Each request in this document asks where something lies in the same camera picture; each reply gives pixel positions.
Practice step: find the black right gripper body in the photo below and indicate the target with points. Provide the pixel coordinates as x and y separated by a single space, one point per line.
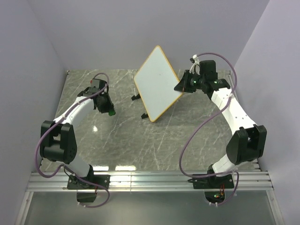
194 82

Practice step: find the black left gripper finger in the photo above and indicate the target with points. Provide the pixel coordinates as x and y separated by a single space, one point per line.
104 111
110 105

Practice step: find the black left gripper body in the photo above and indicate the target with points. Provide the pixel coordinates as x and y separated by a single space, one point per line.
105 104

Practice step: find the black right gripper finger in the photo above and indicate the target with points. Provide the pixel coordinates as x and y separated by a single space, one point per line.
185 75
180 86

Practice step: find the green whiteboard eraser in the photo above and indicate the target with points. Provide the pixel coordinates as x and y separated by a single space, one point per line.
112 113

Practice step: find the yellow framed whiteboard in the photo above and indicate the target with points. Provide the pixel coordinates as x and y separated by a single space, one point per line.
155 81

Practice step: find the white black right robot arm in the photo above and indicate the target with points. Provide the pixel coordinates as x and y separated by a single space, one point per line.
248 139

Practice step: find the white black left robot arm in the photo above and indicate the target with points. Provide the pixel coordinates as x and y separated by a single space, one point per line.
58 141

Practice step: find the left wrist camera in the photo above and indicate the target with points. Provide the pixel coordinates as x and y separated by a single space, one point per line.
97 84

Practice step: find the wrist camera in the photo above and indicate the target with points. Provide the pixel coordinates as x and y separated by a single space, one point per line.
205 67
97 84

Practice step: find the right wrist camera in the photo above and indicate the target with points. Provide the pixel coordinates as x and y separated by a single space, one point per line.
205 67

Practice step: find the metal wire board stand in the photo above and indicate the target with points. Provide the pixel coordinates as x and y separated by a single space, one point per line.
136 97

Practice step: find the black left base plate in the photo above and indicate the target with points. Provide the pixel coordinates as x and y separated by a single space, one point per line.
75 184

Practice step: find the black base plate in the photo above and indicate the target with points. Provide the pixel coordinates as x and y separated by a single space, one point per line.
213 182
75 184

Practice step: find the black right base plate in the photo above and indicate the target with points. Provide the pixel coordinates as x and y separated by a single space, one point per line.
213 182

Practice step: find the aluminium mounting rail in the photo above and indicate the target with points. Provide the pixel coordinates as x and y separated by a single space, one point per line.
161 181

